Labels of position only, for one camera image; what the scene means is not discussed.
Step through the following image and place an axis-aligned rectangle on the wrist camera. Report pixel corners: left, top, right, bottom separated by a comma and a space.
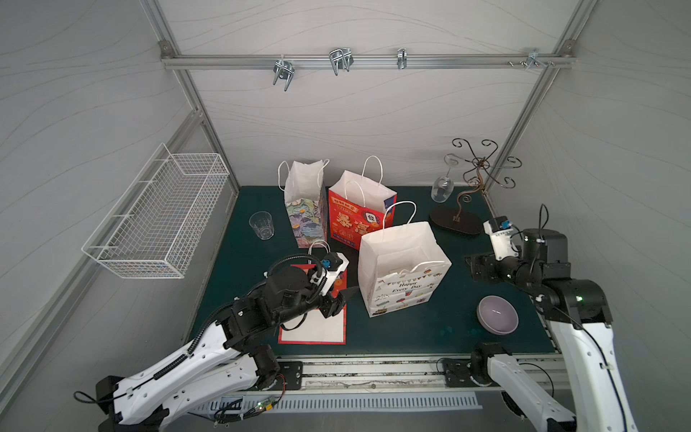
311, 252, 349, 296
482, 216, 519, 261

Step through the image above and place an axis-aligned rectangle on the horizontal aluminium rail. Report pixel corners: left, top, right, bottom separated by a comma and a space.
161, 51, 577, 70

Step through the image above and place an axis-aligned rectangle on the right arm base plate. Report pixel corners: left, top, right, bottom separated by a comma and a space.
437, 357, 487, 388

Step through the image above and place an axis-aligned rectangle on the red paper bag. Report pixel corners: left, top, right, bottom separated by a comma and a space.
328, 156, 398, 250
278, 239, 347, 346

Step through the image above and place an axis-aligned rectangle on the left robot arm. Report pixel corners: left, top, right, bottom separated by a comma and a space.
73, 252, 352, 431

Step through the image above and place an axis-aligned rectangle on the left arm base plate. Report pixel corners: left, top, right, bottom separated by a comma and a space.
269, 359, 304, 392

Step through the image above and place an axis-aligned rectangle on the wine glass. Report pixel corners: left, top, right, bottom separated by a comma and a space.
430, 169, 455, 203

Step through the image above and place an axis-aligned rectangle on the pink bowl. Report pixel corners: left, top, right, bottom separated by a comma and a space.
476, 295, 519, 336

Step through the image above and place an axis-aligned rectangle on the white paper bag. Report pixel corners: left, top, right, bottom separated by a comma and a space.
357, 220, 452, 318

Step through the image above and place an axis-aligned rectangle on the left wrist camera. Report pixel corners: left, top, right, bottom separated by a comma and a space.
311, 252, 349, 296

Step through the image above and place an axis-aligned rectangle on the leftmost metal hook clamp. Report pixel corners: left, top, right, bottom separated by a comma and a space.
273, 59, 295, 92

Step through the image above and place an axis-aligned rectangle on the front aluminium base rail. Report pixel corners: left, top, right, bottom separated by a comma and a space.
286, 354, 570, 394

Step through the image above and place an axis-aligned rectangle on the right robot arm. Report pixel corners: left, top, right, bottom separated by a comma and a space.
466, 217, 637, 431

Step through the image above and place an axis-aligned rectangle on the white vent grille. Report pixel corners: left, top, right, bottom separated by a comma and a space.
193, 392, 483, 416

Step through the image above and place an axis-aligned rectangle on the floral paper bag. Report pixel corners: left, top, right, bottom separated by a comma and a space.
277, 159, 330, 248

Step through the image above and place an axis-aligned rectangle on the white wire basket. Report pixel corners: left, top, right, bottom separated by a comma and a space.
81, 143, 230, 280

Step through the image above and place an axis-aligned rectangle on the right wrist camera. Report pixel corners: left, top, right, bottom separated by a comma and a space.
482, 216, 519, 261

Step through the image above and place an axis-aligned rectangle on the scrolled metal glass rack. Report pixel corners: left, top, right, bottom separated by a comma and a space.
429, 137, 523, 236

